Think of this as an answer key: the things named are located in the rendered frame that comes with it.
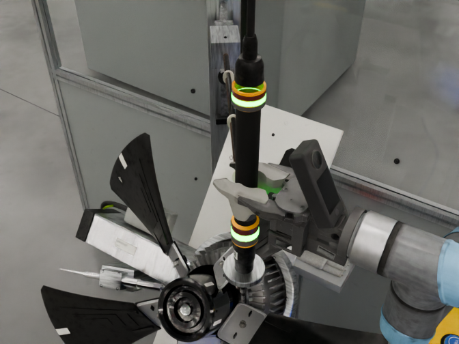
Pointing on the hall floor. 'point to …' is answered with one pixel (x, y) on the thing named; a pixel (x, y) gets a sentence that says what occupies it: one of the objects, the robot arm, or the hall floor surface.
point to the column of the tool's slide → (217, 135)
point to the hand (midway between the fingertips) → (229, 172)
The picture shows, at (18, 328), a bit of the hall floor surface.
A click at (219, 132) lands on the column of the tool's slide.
